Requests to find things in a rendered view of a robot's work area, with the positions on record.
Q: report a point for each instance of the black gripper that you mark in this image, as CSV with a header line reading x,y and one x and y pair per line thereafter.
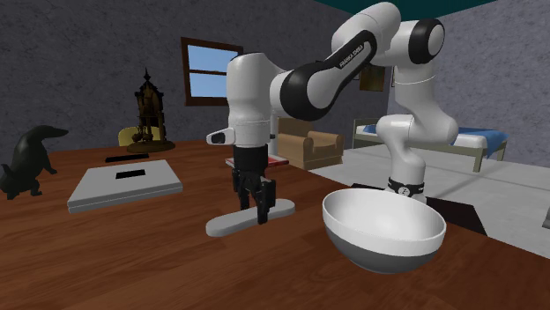
x,y
250,158

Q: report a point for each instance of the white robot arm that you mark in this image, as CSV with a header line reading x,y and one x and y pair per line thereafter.
x,y
251,94

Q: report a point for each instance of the grey flat oblong slab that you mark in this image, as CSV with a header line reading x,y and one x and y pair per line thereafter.
x,y
227,223

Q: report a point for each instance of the red book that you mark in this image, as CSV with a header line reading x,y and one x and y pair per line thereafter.
x,y
277,160

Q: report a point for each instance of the tan armchair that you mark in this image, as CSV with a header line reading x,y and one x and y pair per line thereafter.
x,y
309,148

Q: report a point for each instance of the brown framed window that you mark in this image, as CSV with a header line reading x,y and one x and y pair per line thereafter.
x,y
206,73

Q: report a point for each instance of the black flat phone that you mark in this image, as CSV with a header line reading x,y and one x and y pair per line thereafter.
x,y
127,158

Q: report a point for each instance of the white and grey bowl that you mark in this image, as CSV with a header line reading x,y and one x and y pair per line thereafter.
x,y
382,227

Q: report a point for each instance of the ornate brown clock figure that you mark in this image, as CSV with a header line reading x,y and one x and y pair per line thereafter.
x,y
148,111

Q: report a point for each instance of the yellow chair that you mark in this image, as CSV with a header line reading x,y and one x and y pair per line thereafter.
x,y
127,135

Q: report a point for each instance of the grey flat box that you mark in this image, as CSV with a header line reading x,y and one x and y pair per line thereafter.
x,y
103,186

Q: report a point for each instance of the dark robot stand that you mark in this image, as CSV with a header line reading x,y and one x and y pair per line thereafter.
x,y
457,212

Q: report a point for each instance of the black animal figure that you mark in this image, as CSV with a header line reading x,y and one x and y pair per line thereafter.
x,y
28,159

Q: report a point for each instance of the bed with blue blanket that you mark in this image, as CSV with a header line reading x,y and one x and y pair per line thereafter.
x,y
477,139

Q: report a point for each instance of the brown wall picture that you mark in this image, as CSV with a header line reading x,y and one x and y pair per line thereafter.
x,y
372,79

